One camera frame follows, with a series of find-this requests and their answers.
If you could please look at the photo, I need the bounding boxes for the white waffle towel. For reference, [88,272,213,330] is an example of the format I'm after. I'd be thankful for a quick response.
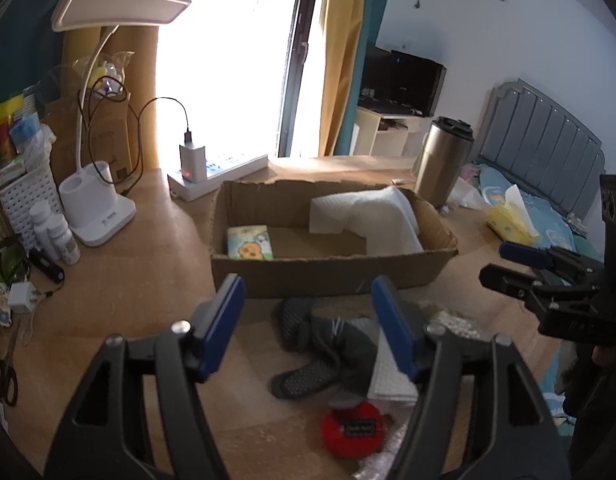
[309,186,425,255]

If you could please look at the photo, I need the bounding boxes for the brown paper bag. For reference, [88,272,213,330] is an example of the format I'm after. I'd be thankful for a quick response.
[42,91,133,186]

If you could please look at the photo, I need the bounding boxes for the clear bag with plush toy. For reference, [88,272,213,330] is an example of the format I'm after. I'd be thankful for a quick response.
[72,52,136,96]

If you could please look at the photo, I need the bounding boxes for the white waffle cloth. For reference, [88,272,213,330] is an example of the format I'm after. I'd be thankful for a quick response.
[360,317,423,403]

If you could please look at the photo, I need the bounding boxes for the small black device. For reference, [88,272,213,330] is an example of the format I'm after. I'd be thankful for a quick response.
[28,247,66,285]

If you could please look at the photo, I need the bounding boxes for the yellow tissue pack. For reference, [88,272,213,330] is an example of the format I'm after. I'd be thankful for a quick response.
[485,184,541,247]

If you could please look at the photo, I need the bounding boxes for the white television cabinet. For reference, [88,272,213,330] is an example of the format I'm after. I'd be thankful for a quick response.
[350,105,433,158]

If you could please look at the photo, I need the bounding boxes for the brown cardboard box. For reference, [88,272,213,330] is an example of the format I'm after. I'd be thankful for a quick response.
[208,179,459,300]

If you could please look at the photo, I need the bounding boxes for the black charging cable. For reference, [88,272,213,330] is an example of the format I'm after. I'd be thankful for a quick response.
[78,76,193,197]

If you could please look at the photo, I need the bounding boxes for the white usb charger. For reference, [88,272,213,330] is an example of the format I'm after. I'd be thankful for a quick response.
[179,142,207,183]

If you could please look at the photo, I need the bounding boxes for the white plug adapter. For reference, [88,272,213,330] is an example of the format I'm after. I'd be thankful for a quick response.
[8,282,38,313]

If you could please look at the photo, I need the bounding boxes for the white power strip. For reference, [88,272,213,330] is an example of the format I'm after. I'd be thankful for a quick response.
[168,154,269,202]

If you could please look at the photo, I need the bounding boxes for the black window frame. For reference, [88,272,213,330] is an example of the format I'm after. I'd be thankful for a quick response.
[275,0,325,158]

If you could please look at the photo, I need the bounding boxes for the cartoon printed card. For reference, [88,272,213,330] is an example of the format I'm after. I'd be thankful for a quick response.
[0,282,13,331]

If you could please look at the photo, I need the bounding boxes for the grey padded headboard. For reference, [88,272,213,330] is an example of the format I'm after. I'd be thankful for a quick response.
[475,79,606,223]

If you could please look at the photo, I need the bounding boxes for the clear plastic wrap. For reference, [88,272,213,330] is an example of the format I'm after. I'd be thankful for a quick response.
[353,412,413,480]

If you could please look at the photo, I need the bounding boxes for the teal curtain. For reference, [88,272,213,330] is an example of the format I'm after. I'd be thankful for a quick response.
[345,0,396,158]

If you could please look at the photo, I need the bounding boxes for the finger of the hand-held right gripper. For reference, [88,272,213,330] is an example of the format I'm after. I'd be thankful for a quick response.
[499,241,606,283]
[479,264,604,318]

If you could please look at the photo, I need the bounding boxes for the black handled scissors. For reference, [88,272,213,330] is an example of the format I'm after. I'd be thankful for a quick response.
[0,327,21,407]

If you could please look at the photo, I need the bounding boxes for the cartoon printed tissue pack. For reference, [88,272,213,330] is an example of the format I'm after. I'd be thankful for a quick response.
[227,224,275,262]

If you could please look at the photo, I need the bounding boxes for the grey grip sock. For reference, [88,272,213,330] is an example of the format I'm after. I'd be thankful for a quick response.
[274,297,339,353]
[270,316,383,401]

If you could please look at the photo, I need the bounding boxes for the white pill bottle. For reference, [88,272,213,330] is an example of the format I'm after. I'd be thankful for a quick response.
[29,201,53,256]
[59,230,82,266]
[46,216,68,261]

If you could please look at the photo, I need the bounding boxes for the white perforated basket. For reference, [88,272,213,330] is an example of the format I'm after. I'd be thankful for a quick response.
[0,157,63,251]

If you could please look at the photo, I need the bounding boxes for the black television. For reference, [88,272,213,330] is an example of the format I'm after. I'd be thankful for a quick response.
[360,45,447,117]

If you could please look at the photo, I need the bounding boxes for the stainless steel tumbler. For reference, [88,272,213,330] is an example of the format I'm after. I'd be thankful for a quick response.
[413,116,475,210]

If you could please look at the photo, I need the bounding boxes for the clear plastic bag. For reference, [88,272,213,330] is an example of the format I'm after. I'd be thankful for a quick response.
[440,177,481,216]

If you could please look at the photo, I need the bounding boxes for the white desk lamp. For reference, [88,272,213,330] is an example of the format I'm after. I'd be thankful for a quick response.
[52,0,193,248]

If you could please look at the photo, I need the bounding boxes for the small medicine box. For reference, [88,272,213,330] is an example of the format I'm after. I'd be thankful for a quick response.
[0,156,28,188]

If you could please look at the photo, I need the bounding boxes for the white crumpled plastic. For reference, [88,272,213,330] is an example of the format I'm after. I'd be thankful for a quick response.
[25,125,56,161]

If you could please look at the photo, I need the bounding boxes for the blue packet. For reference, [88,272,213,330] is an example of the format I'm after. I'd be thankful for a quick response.
[8,110,43,153]

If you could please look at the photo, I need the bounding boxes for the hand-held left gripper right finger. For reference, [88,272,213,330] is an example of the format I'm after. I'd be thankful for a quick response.
[370,275,571,480]

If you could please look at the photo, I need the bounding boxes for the clear cotton swab packet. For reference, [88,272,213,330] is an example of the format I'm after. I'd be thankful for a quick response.
[420,304,481,341]

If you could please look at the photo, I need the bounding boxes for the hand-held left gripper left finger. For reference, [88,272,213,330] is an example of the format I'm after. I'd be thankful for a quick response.
[44,273,249,480]

